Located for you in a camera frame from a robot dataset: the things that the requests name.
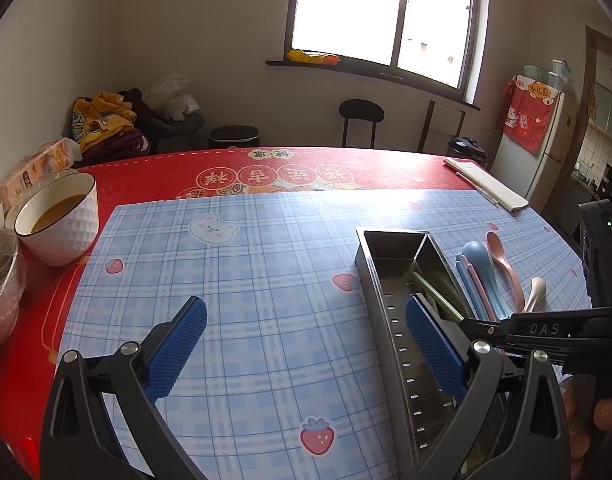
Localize blue spoon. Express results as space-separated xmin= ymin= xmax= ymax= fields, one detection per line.
xmin=461 ymin=241 xmax=509 ymax=321

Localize dark armchair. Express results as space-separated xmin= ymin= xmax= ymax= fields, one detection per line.
xmin=136 ymin=110 xmax=206 ymax=153

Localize person's right hand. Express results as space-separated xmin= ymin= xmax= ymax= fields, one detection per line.
xmin=561 ymin=377 xmax=612 ymax=480

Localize black stool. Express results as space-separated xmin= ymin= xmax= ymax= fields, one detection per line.
xmin=338 ymin=99 xmax=385 ymax=149

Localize window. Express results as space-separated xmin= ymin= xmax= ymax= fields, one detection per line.
xmin=284 ymin=0 xmax=489 ymax=106

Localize beige notebook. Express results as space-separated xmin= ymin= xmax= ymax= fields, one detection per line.
xmin=443 ymin=156 xmax=530 ymax=212

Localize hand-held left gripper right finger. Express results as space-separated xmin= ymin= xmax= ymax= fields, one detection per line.
xmin=405 ymin=294 xmax=572 ymax=480

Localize beige spoon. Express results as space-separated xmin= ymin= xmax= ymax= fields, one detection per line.
xmin=522 ymin=277 xmax=548 ymax=314

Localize kitchen wall cabinets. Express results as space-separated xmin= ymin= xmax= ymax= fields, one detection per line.
xmin=588 ymin=52 xmax=612 ymax=136

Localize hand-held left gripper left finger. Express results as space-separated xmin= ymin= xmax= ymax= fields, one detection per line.
xmin=40 ymin=296 xmax=208 ymax=480

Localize red printed tablecloth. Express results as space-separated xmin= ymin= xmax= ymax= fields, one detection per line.
xmin=0 ymin=146 xmax=487 ymax=480

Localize yellow garment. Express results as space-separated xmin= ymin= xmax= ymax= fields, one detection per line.
xmin=72 ymin=91 xmax=138 ymax=152

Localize white fridge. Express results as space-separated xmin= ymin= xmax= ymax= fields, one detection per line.
xmin=491 ymin=87 xmax=579 ymax=216

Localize blue chopstick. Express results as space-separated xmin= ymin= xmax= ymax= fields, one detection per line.
xmin=455 ymin=259 xmax=484 ymax=322

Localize yellow plush toy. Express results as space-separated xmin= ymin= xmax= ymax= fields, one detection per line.
xmin=286 ymin=49 xmax=340 ymax=66

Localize wooden door frame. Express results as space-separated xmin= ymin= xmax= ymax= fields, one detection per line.
xmin=566 ymin=25 xmax=612 ymax=181

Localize white pen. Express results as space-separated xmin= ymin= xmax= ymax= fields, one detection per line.
xmin=455 ymin=170 xmax=499 ymax=207

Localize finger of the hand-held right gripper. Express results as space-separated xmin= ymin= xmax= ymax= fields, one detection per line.
xmin=458 ymin=308 xmax=607 ymax=361

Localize white textured bowl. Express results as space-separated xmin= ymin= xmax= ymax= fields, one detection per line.
xmin=14 ymin=172 xmax=98 ymax=267

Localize red printed cloth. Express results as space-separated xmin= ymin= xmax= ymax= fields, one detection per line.
xmin=496 ymin=74 xmax=564 ymax=155

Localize pink chopstick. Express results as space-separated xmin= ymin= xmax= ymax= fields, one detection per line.
xmin=460 ymin=255 xmax=492 ymax=322

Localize clear plastic container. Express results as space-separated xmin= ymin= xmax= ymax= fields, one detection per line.
xmin=548 ymin=59 xmax=577 ymax=93

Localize orange tissue packet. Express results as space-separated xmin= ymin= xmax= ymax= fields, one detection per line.
xmin=0 ymin=137 xmax=82 ymax=206

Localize black rice cooker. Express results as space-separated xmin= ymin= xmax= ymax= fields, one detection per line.
xmin=446 ymin=135 xmax=488 ymax=168

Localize clear plastic bag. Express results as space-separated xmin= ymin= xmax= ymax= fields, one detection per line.
xmin=143 ymin=74 xmax=201 ymax=122

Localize pink spoon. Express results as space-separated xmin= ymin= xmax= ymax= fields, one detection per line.
xmin=486 ymin=231 xmax=527 ymax=311

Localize dark windowsill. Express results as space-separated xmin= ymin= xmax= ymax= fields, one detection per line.
xmin=266 ymin=59 xmax=482 ymax=112

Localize black trash can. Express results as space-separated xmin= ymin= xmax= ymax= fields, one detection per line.
xmin=208 ymin=126 xmax=263 ymax=150

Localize black kitchen stove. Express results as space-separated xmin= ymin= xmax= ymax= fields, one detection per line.
xmin=593 ymin=162 xmax=612 ymax=201

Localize plastic wrapped bowl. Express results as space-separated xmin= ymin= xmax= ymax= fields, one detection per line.
xmin=0 ymin=197 xmax=27 ymax=353

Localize folded black table frame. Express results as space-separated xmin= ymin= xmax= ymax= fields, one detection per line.
xmin=418 ymin=100 xmax=467 ymax=153

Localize metal utensil box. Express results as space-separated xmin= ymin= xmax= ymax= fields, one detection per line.
xmin=355 ymin=227 xmax=487 ymax=467

